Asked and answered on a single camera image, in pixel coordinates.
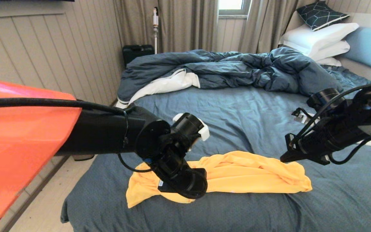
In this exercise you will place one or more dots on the small white label tag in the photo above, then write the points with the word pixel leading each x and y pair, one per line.
pixel 161 184

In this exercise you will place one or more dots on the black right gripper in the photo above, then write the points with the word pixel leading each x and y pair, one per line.
pixel 333 138

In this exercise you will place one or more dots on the white pillow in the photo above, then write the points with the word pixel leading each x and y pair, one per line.
pixel 330 62
pixel 314 36
pixel 332 49

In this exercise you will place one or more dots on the dark green hard case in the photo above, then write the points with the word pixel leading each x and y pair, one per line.
pixel 137 51

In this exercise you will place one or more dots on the dark blue duvet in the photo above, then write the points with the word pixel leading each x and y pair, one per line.
pixel 237 66

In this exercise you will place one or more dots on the dark patterned cushion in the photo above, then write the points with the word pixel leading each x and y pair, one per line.
pixel 320 15

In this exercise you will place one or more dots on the white stick vacuum cleaner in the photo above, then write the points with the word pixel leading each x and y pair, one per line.
pixel 155 20

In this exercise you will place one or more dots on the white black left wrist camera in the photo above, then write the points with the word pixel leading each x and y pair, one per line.
pixel 192 129

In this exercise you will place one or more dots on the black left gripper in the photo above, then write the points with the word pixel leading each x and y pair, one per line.
pixel 171 164

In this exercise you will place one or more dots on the yellow polo shirt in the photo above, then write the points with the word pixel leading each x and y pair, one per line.
pixel 243 174

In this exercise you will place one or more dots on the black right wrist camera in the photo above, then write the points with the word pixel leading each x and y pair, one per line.
pixel 324 98

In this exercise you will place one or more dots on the dark wall television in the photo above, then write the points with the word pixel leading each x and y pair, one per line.
pixel 27 0

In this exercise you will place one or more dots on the beige window curtain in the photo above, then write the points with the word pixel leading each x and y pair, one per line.
pixel 185 24
pixel 262 24

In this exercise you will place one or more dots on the bed with blue sheet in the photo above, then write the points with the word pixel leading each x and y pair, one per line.
pixel 230 106

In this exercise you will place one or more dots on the white remote control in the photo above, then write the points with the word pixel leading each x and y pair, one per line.
pixel 367 142

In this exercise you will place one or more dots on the grey framed window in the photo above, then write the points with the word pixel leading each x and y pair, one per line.
pixel 232 4

